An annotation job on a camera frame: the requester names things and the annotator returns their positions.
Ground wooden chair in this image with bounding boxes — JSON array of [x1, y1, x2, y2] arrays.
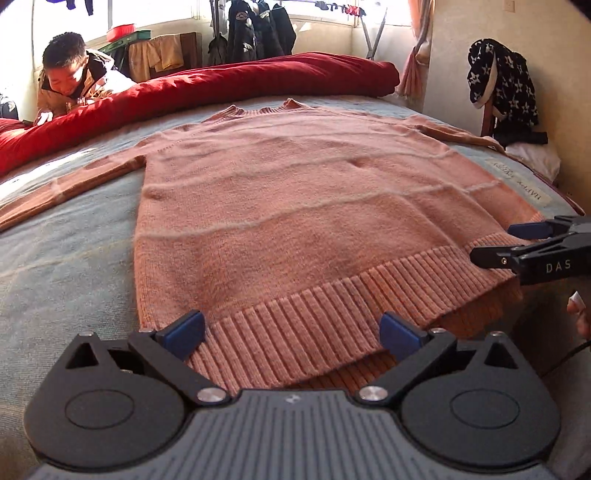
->
[[480, 99, 498, 139]]

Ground orange pink curtain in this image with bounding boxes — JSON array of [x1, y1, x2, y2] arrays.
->
[[397, 0, 435, 100]]

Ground salmon pink striped knit sweater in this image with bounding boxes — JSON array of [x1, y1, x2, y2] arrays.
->
[[0, 98, 548, 391]]

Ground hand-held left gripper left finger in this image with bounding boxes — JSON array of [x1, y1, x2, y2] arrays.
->
[[65, 310, 232, 407]]

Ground small hanging socks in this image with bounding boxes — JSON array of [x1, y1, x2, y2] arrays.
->
[[314, 0, 366, 17]]

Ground red quilt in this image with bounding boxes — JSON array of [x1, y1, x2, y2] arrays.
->
[[0, 52, 400, 176]]

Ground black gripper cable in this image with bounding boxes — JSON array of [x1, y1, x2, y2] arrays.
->
[[540, 339, 591, 377]]

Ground dark hanging jackets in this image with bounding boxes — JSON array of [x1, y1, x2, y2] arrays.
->
[[207, 0, 297, 68]]

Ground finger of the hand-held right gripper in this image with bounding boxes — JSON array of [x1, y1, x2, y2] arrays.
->
[[470, 246, 525, 271], [508, 215, 591, 241]]

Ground black star-print garment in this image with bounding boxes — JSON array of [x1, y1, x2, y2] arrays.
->
[[467, 39, 540, 131]]

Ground blue-grey checked bed sheet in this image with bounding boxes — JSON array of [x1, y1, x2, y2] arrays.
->
[[0, 92, 583, 480]]

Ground green plastic basin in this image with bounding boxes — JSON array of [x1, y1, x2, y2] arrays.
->
[[108, 30, 153, 47]]

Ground white cloth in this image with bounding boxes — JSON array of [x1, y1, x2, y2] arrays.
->
[[505, 141, 561, 183]]

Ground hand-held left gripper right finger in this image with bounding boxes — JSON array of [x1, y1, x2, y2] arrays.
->
[[355, 311, 514, 409]]

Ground person's right hand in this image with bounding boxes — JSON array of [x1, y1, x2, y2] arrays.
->
[[567, 291, 591, 339]]

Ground dark hanging garments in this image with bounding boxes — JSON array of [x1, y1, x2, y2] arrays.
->
[[46, 0, 95, 16]]

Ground yellow-brown hanging clothes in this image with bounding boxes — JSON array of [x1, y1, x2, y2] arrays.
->
[[128, 34, 185, 83]]

